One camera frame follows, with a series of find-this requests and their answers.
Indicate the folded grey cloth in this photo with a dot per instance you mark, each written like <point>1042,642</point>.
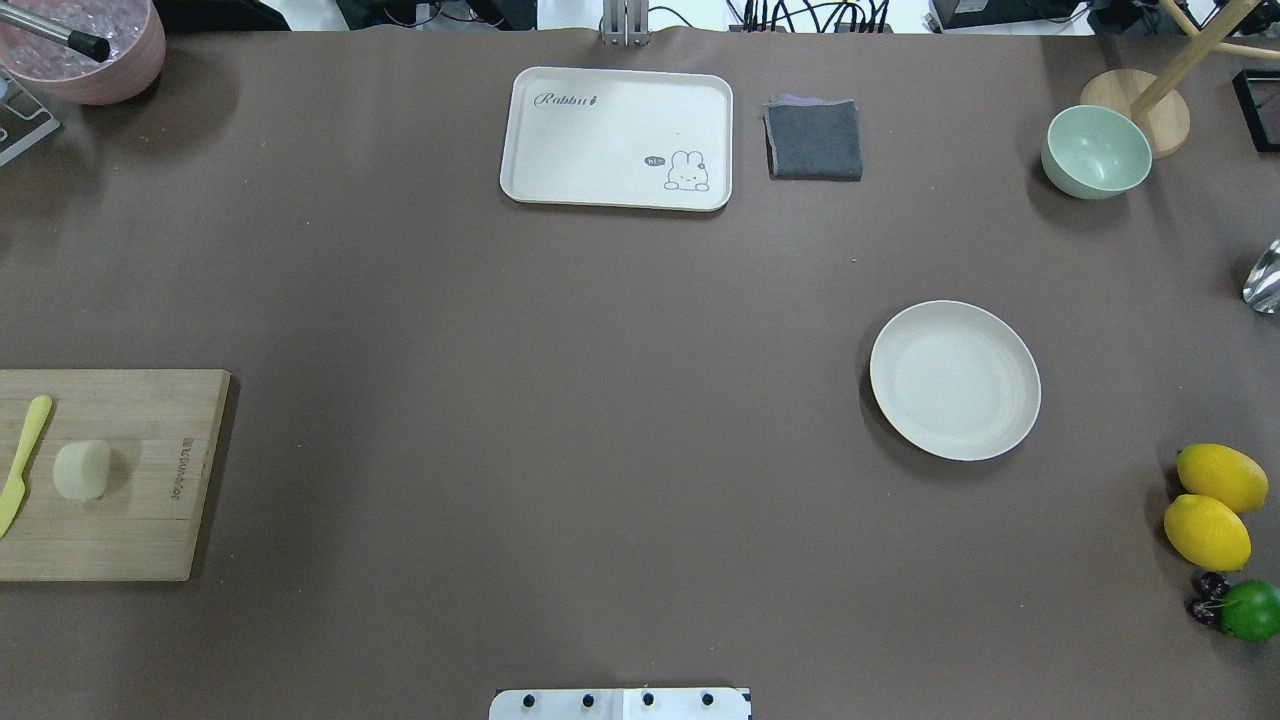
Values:
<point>813,139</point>

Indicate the wooden cup stand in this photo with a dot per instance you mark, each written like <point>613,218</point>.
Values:
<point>1153,103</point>

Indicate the steel rod black tip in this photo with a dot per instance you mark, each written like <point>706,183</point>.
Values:
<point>93,47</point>

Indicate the steel scoop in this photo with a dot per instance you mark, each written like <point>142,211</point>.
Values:
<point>1260,289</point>

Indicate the mint green bowl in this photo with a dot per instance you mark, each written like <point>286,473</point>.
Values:
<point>1095,153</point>

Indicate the bamboo cutting board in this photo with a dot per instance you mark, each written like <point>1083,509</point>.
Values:
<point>161,427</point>

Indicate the aluminium post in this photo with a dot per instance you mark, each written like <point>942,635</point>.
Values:
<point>625,23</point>

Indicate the pale steamed bun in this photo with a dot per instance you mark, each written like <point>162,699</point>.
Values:
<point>81,470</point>

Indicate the green lime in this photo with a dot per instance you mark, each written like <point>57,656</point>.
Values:
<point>1250,611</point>

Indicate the dark cherries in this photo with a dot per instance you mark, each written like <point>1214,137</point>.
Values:
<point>1206,605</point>

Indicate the pink ice bowl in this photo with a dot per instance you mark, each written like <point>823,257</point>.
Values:
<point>138,51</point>

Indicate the yellow lemon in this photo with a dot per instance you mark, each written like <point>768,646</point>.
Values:
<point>1221,472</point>
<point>1207,533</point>

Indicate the upper yellow lemon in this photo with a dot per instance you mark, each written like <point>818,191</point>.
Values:
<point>1221,472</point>

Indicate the cream round plate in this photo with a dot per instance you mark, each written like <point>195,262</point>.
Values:
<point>955,380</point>

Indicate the cream rabbit tray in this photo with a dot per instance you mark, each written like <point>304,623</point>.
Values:
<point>619,139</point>

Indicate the yellow plastic knife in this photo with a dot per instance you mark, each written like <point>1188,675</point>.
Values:
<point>15,487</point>

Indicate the white cup rack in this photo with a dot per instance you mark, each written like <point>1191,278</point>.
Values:
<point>25,121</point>

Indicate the lower yellow lemon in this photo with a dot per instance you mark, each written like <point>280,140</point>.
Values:
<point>1207,533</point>

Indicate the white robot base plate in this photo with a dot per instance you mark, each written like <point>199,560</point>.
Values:
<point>623,703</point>

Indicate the black framed tray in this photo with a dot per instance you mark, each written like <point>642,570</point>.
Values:
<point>1257,92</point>

